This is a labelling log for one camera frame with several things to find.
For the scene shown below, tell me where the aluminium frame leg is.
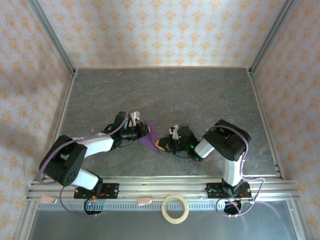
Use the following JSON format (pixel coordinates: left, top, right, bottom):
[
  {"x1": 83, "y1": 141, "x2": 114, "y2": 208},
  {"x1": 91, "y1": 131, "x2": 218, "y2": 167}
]
[
  {"x1": 286, "y1": 199, "x2": 310, "y2": 240},
  {"x1": 13, "y1": 201, "x2": 38, "y2": 240}
]

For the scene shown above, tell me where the beige tape roll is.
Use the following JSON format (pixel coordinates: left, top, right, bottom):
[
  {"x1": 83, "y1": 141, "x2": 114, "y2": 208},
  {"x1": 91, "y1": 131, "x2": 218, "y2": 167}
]
[{"x1": 161, "y1": 194, "x2": 190, "y2": 225}]

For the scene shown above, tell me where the grey metal shelf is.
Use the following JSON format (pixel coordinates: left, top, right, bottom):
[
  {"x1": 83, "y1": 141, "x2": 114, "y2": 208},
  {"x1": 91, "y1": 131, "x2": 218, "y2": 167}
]
[{"x1": 27, "y1": 209, "x2": 300, "y2": 240}]

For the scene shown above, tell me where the aluminium frame post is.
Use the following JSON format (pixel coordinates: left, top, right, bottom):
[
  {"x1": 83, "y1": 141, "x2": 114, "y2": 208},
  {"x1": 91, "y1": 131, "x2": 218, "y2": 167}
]
[
  {"x1": 26, "y1": 0, "x2": 77, "y2": 76},
  {"x1": 248, "y1": 0, "x2": 298, "y2": 76}
]

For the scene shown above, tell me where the aluminium table side rail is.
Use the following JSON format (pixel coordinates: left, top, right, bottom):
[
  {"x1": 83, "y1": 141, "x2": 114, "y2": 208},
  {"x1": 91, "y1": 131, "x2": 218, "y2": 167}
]
[
  {"x1": 39, "y1": 69, "x2": 78, "y2": 181},
  {"x1": 247, "y1": 68, "x2": 286, "y2": 181}
]

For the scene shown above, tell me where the grey slotted cable duct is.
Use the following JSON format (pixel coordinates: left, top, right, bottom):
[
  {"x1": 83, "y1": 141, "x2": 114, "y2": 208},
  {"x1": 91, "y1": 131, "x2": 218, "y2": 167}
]
[{"x1": 36, "y1": 201, "x2": 293, "y2": 211}]

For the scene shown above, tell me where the aluminium mounting rail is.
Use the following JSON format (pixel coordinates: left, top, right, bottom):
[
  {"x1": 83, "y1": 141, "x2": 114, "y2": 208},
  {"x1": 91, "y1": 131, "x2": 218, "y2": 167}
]
[{"x1": 26, "y1": 176, "x2": 300, "y2": 202}]

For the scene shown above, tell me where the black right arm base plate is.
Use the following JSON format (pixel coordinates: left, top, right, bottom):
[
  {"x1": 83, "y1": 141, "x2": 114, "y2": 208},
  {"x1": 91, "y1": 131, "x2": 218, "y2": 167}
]
[{"x1": 206, "y1": 182, "x2": 252, "y2": 200}]

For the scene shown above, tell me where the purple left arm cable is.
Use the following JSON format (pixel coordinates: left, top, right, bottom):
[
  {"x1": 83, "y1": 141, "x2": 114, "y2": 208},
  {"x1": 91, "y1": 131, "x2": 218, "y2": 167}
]
[{"x1": 39, "y1": 104, "x2": 130, "y2": 218}]

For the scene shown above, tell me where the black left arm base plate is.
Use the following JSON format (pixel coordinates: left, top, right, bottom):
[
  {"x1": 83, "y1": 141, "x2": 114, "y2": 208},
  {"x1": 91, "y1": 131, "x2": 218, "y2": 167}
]
[{"x1": 73, "y1": 183, "x2": 120, "y2": 200}]

